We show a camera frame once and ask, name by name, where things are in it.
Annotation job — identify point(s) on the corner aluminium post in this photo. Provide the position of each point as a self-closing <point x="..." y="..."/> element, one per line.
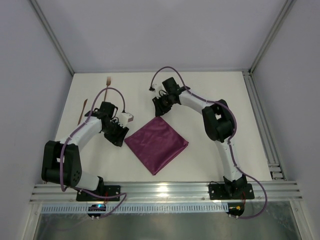
<point x="272" y="33"/>
<point x="51" y="35"/>

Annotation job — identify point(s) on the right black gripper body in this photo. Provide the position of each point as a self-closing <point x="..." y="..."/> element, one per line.
<point x="161" y="103"/>

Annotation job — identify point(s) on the left corner aluminium post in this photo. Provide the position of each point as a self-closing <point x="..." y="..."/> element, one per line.
<point x="51" y="35"/>

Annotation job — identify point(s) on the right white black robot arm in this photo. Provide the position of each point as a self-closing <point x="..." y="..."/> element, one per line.
<point x="219" y="125"/>

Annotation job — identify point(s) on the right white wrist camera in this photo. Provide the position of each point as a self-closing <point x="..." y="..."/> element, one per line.
<point x="156" y="88"/>

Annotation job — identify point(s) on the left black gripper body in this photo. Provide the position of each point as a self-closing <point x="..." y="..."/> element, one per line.
<point x="116" y="132"/>

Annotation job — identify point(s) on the front aluminium rail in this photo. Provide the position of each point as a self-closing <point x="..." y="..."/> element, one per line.
<point x="163" y="192"/>

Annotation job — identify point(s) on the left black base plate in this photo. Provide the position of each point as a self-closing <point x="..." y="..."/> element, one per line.
<point x="106" y="191"/>

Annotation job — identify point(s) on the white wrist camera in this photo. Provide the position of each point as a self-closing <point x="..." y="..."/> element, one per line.
<point x="124" y="118"/>
<point x="156" y="88"/>

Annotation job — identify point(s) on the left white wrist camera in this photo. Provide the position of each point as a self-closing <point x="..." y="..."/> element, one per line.
<point x="124" y="118"/>

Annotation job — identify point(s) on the purple satin napkin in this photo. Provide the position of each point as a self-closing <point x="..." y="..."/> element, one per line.
<point x="156" y="144"/>

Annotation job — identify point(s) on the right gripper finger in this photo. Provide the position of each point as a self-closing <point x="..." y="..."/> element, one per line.
<point x="157" y="106"/>
<point x="165" y="109"/>

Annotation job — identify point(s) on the right corner aluminium post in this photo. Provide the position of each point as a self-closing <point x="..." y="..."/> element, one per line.
<point x="272" y="33"/>

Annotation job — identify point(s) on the grey slotted cable duct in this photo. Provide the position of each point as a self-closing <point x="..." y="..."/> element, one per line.
<point x="136" y="208"/>

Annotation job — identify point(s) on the right side aluminium rail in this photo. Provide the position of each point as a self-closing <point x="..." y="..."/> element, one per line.
<point x="268" y="143"/>

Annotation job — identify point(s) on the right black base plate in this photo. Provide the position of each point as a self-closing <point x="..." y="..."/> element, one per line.
<point x="219" y="191"/>

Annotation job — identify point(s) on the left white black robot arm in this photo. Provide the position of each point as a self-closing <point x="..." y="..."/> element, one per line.
<point x="61" y="159"/>

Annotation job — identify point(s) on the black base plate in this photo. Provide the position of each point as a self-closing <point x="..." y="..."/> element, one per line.
<point x="106" y="191"/>
<point x="219" y="191"/>

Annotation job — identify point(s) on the aluminium rail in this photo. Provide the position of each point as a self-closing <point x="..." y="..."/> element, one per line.
<point x="163" y="192"/>
<point x="268" y="143"/>

